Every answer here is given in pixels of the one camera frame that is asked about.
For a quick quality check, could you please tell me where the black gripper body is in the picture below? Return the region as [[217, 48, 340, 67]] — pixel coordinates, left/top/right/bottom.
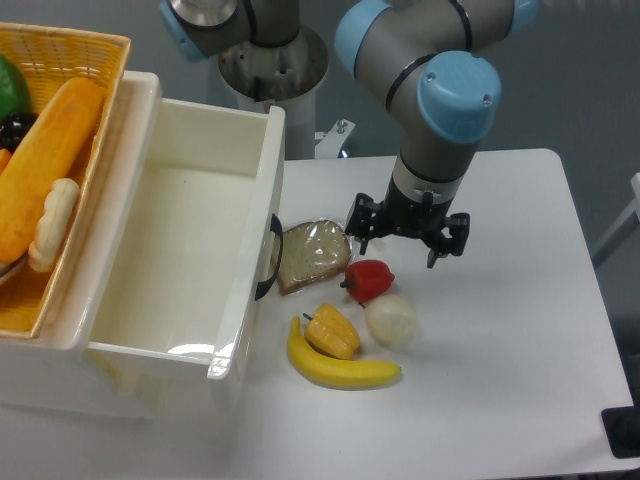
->
[[375, 178, 453, 241]]

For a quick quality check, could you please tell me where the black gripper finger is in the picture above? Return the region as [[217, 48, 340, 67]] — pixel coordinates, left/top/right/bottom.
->
[[345, 193, 385, 256], [426, 212, 470, 269]]

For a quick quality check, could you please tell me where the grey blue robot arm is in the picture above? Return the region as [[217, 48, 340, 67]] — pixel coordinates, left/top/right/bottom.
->
[[159, 1, 540, 264]]

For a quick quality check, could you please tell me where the wrapped bread slice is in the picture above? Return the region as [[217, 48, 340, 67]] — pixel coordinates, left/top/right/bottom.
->
[[272, 219, 352, 295]]

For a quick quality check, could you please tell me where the red bell pepper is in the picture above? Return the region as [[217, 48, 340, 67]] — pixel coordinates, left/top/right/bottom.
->
[[340, 259, 395, 303]]

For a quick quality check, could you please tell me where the yellow bell pepper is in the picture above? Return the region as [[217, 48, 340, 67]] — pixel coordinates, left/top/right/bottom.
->
[[303, 303, 360, 360]]

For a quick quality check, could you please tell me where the yellow banana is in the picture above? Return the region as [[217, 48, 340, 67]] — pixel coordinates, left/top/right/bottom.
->
[[287, 316, 402, 390]]

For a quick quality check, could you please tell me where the white furniture at right edge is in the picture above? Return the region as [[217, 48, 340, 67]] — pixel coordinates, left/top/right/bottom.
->
[[591, 173, 639, 269]]

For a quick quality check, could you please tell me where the white open drawer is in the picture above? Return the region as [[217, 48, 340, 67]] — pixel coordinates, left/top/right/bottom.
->
[[82, 97, 286, 419]]

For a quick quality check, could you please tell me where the black object at edge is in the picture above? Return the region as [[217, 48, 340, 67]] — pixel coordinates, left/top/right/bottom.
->
[[601, 406, 639, 459]]

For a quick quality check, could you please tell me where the pale croissant pastry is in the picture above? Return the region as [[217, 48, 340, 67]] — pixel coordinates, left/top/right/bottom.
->
[[28, 178, 80, 273]]

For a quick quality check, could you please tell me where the orange baguette loaf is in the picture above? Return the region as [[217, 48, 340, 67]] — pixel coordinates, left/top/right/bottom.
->
[[1, 77, 104, 264]]

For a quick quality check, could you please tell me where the yellow wicker basket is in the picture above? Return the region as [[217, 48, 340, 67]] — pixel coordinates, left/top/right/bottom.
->
[[1, 23, 130, 340]]

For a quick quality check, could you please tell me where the white cabinet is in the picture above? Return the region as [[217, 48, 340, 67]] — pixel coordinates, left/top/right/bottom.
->
[[1, 71, 162, 418]]

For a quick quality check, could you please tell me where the dark grape bunch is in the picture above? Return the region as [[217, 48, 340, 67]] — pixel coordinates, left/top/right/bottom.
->
[[0, 112, 38, 153]]

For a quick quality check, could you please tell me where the green pepper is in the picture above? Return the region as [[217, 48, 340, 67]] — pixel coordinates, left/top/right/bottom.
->
[[0, 55, 32, 119]]

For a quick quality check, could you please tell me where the metal bracket with bolt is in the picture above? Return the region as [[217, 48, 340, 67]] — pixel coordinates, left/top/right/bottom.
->
[[315, 119, 356, 159]]

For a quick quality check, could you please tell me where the black drawer handle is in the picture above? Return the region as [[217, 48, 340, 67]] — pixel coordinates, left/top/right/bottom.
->
[[254, 213, 284, 301]]

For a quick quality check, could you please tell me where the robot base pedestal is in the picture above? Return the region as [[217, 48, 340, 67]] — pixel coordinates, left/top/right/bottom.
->
[[218, 26, 329, 160]]

